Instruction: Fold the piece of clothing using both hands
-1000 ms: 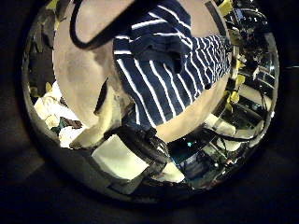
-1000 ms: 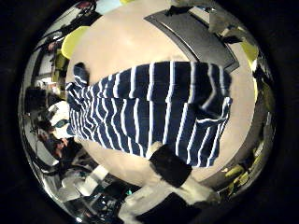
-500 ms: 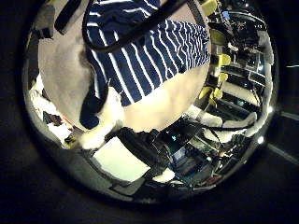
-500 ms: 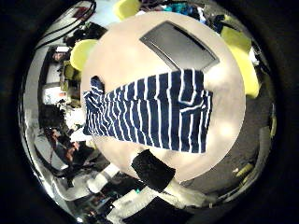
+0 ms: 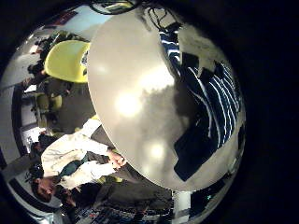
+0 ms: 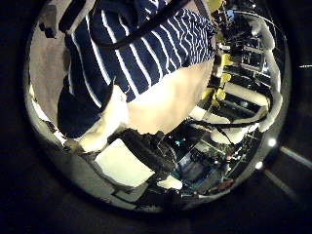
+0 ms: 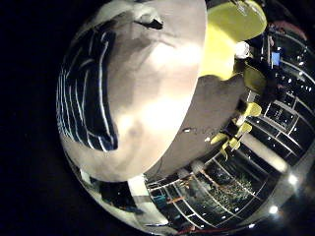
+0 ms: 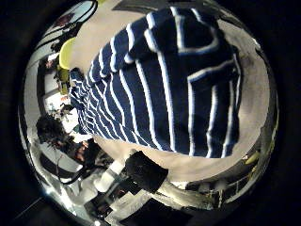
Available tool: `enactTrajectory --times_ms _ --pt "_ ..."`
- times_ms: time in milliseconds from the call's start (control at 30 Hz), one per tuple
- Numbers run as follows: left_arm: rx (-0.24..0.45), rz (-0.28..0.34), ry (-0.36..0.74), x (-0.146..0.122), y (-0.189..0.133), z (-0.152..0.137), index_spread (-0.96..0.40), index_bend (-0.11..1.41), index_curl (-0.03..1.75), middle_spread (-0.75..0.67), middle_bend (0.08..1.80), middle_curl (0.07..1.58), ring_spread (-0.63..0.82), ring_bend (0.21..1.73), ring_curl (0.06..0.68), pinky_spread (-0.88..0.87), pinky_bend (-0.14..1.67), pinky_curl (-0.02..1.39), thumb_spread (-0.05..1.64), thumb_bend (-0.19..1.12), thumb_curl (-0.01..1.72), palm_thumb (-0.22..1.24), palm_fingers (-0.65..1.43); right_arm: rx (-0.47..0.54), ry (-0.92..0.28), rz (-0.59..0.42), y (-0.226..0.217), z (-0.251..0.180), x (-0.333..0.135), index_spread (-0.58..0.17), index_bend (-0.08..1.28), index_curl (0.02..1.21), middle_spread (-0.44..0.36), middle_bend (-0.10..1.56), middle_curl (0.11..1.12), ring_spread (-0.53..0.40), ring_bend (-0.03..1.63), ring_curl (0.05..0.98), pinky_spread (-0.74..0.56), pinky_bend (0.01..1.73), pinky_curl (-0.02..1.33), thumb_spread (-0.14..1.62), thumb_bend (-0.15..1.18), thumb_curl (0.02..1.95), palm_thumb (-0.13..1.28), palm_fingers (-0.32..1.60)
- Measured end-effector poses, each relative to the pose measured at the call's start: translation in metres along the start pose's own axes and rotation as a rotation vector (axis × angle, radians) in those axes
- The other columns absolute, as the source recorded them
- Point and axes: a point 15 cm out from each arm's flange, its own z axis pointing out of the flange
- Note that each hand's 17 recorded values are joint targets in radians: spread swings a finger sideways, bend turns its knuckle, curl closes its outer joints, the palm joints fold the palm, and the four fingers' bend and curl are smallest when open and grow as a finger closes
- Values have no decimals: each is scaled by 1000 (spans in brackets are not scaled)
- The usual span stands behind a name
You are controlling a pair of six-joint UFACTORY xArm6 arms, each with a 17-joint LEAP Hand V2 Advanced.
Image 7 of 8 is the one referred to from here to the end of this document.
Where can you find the navy white striped shirt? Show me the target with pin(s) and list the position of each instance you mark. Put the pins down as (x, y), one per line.
(88, 108)

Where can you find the white round object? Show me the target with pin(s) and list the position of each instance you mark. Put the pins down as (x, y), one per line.
(242, 49)

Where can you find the small white floor object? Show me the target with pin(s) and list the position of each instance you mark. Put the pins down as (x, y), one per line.
(187, 130)

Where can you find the olive green chair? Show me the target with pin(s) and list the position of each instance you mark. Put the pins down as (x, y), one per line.
(254, 78)

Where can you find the blue lit screen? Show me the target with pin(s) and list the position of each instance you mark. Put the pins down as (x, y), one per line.
(275, 58)

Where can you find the small yellow chair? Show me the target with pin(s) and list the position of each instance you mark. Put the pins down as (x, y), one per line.
(233, 143)
(244, 128)
(253, 109)
(219, 137)

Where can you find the long white ceiling lamp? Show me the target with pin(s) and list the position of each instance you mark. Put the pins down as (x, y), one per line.
(265, 154)

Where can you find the round ceiling light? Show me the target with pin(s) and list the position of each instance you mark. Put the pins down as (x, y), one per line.
(273, 209)
(292, 179)

